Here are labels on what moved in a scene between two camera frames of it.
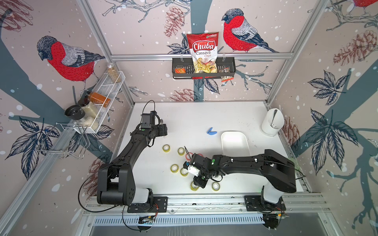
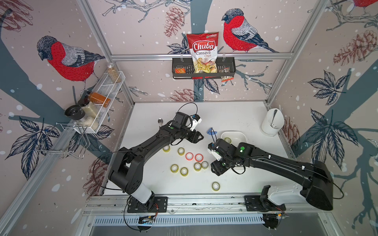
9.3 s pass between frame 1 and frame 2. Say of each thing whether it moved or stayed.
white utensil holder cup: stayed
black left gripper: moved
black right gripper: moved
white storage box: stayed
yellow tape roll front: stayed
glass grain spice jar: stayed
